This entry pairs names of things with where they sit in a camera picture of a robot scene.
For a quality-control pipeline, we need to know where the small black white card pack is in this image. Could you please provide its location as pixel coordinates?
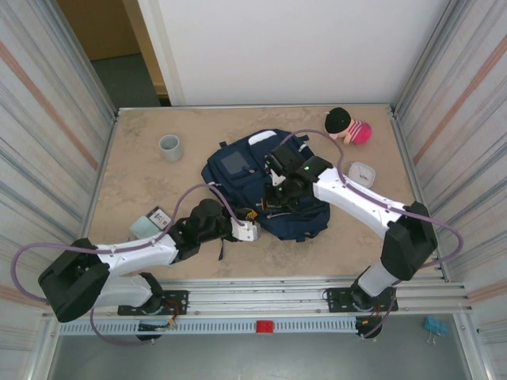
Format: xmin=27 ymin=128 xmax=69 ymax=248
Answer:
xmin=148 ymin=206 xmax=171 ymax=230

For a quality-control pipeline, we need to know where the grey plastic cup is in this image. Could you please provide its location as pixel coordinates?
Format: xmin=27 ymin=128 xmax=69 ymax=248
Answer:
xmin=158 ymin=135 xmax=184 ymax=162

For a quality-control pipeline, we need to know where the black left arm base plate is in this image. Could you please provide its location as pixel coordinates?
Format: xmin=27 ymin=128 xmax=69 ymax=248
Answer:
xmin=117 ymin=290 xmax=189 ymax=317

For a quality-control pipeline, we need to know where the grey slotted cable duct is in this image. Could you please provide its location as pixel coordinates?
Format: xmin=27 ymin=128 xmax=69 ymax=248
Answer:
xmin=58 ymin=319 xmax=357 ymax=336

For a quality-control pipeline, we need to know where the white round case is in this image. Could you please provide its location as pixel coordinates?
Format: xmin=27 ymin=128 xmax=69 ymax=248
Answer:
xmin=348 ymin=161 xmax=376 ymax=187

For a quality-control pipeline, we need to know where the pink plush doll black hair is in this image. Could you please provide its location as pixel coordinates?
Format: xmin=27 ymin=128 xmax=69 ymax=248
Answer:
xmin=323 ymin=106 xmax=373 ymax=146

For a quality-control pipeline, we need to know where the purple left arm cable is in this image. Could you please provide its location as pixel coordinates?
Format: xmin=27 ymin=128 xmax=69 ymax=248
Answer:
xmin=10 ymin=182 xmax=242 ymax=345

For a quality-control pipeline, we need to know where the wooden door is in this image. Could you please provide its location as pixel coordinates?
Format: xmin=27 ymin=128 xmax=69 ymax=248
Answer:
xmin=57 ymin=0 xmax=170 ymax=98

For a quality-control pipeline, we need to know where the blue binder clip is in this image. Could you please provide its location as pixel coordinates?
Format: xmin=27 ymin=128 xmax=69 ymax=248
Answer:
xmin=424 ymin=315 xmax=448 ymax=345

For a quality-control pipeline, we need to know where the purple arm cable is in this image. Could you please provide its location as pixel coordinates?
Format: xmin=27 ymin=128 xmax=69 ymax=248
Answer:
xmin=10 ymin=182 xmax=242 ymax=345
xmin=276 ymin=129 xmax=464 ymax=340

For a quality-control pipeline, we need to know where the aluminium rail frame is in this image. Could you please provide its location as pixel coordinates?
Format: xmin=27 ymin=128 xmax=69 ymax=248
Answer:
xmin=42 ymin=276 xmax=475 ymax=320

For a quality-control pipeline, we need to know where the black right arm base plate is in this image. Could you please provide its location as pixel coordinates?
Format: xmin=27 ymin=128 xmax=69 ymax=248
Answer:
xmin=322 ymin=287 xmax=397 ymax=316

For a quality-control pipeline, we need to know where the navy blue backpack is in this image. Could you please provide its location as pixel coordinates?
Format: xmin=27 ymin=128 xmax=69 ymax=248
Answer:
xmin=200 ymin=128 xmax=332 ymax=262

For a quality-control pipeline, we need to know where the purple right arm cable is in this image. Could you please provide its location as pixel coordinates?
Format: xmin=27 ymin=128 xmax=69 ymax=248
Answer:
xmin=276 ymin=129 xmax=464 ymax=340

